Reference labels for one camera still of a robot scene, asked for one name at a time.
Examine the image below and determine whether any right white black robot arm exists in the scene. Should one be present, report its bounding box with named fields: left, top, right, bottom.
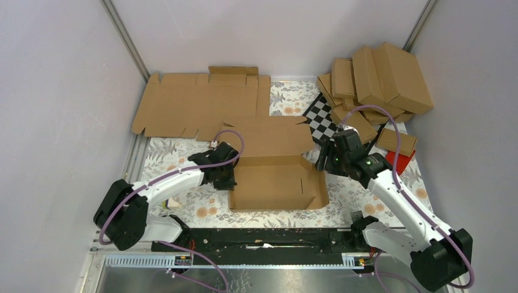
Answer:
left=315, top=128, right=474, bottom=292

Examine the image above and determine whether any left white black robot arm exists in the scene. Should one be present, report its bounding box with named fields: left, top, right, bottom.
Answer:
left=93, top=142, right=241, bottom=251

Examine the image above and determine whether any small cardboard box on red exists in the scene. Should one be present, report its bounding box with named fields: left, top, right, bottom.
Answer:
left=376, top=128, right=418, bottom=157

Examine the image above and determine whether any low folded cardboard box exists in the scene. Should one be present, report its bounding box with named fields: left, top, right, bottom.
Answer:
left=361, top=110, right=389, bottom=126

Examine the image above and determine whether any large folded cardboard box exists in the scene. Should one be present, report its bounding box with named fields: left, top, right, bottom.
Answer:
left=373, top=43, right=434, bottom=115

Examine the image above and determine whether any black white chessboard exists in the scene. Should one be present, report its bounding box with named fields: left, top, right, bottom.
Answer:
left=303, top=93, right=383, bottom=145

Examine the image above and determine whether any stack of flat cardboard blanks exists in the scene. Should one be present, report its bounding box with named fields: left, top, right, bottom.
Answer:
left=131, top=66, right=271, bottom=141

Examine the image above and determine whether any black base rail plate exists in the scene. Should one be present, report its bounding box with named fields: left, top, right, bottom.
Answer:
left=174, top=228, right=378, bottom=268

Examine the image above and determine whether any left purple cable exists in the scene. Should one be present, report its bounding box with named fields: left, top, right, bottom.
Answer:
left=98, top=129, right=246, bottom=293

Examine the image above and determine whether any purple cable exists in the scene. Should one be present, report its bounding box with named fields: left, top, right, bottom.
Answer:
left=98, top=129, right=246, bottom=293
left=338, top=104, right=476, bottom=293

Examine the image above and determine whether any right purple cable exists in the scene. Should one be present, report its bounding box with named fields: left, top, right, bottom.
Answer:
left=338, top=104, right=476, bottom=293

